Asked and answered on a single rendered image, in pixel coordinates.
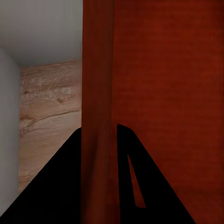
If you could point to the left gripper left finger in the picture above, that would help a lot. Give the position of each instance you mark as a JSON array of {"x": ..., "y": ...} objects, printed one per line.
[{"x": 54, "y": 195}]

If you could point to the storage box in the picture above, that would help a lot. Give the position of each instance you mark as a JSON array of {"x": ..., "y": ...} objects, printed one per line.
[{"x": 156, "y": 67}]

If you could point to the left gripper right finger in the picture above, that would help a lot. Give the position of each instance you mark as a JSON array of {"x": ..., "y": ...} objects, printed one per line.
[{"x": 162, "y": 204}]

